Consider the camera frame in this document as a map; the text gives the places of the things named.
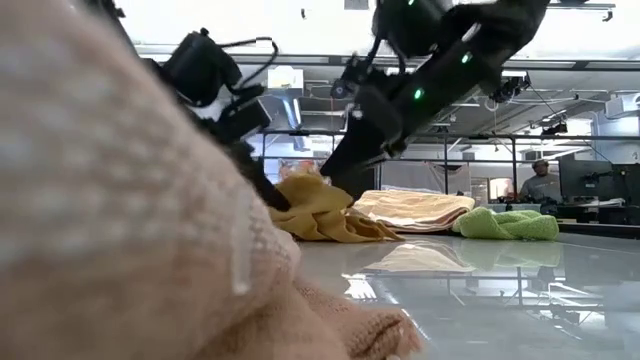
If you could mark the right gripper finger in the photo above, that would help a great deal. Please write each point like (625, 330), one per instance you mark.
(350, 155)

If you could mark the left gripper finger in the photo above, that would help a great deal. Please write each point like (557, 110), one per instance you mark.
(260, 175)

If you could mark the mustard yellow towel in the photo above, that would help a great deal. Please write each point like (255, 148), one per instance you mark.
(320, 215)

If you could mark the peach ribbed towel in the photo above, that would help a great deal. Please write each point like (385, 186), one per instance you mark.
(415, 207)

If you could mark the dusty pink towel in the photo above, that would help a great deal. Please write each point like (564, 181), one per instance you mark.
(125, 200)

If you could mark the bright green fluffy towel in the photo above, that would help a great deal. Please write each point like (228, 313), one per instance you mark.
(505, 225)

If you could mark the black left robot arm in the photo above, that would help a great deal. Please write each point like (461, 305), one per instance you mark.
(200, 65)

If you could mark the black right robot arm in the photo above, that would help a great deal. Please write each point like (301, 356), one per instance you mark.
(450, 60)

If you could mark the floral cloth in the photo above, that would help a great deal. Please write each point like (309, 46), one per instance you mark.
(295, 167)

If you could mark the overhead light bar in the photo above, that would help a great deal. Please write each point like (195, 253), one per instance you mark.
(300, 59)

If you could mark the person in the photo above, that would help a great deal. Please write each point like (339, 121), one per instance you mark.
(542, 187)

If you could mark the black background monitor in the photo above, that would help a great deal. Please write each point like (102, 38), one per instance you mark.
(585, 180)

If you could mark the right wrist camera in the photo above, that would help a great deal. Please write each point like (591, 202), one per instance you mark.
(342, 89)

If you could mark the hanging black camera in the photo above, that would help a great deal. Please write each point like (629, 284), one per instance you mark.
(507, 90)

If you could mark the black background frame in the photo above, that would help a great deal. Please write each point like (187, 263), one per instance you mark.
(514, 165)

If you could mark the black table frame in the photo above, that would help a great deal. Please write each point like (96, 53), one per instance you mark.
(600, 229)

